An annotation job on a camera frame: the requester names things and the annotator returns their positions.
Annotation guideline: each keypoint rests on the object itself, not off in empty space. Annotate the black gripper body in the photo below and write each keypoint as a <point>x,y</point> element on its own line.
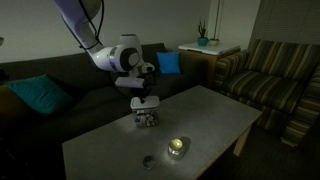
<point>143,87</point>

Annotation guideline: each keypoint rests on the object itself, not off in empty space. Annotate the white square bowl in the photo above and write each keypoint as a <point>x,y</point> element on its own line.
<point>145,104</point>

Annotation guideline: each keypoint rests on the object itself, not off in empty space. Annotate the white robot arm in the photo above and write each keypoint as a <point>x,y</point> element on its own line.
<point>116,56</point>

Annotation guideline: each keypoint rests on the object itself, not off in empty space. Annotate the clear storage jar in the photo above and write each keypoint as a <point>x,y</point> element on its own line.
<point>146,119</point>

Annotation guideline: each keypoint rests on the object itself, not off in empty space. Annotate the lit candle glass jar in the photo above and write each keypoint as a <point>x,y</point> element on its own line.
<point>176,147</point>

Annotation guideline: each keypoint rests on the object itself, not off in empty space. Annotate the wooden side table white top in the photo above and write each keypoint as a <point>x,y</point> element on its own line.
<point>208,55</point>

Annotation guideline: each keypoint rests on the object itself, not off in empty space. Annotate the blue cushion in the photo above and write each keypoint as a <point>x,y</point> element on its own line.
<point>168,62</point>

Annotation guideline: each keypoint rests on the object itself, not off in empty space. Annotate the small round grey disc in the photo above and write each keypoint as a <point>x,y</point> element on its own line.
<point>148,162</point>

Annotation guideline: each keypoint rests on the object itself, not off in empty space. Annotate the dark fabric sofa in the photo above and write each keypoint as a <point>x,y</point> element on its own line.
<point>66,113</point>

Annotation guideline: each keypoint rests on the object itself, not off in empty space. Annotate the teal plant pot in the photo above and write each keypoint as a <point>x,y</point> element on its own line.
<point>202,39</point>

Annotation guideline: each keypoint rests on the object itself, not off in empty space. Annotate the small white plant pot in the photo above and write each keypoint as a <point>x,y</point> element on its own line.
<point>214,42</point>

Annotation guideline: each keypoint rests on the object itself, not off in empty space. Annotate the teal cushion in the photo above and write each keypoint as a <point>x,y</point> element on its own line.
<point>40,95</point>

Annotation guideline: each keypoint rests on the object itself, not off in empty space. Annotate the striped armchair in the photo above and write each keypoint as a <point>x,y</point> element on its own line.
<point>266,86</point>

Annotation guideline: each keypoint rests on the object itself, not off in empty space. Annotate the orange cushion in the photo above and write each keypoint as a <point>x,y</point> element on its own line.
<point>11,106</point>

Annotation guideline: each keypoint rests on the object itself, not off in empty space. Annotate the window blinds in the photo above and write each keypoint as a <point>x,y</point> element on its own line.
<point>288,21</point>

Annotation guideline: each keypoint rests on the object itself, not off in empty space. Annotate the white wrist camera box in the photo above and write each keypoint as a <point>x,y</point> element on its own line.
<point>130,82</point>

